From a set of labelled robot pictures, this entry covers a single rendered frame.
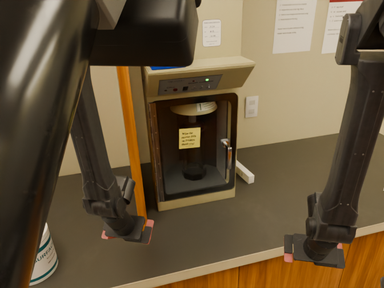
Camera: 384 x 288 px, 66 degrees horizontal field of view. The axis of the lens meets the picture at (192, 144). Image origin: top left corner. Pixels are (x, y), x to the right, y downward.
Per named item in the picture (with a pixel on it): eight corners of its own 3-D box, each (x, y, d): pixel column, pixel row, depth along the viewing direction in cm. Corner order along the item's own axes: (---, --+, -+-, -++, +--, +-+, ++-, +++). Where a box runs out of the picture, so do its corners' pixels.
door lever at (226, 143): (228, 162, 113) (221, 163, 113) (228, 140, 109) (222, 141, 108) (233, 169, 108) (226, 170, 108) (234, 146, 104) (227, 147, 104)
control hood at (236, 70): (146, 95, 95) (142, 63, 91) (240, 85, 102) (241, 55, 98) (150, 106, 85) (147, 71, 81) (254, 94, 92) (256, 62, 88)
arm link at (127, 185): (80, 206, 68) (115, 210, 66) (96, 162, 74) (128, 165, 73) (99, 223, 78) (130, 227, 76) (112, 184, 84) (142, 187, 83)
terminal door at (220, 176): (159, 201, 114) (149, 101, 96) (234, 188, 120) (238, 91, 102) (159, 202, 113) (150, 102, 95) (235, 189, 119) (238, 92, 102)
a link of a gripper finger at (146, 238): (137, 226, 92) (128, 214, 85) (159, 228, 91) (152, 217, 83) (131, 248, 89) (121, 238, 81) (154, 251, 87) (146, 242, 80)
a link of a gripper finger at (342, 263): (306, 245, 83) (313, 235, 75) (334, 248, 82) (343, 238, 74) (307, 271, 79) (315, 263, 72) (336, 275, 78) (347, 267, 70)
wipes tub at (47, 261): (19, 258, 97) (4, 222, 91) (61, 248, 100) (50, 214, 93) (7, 291, 86) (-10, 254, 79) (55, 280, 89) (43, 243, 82)
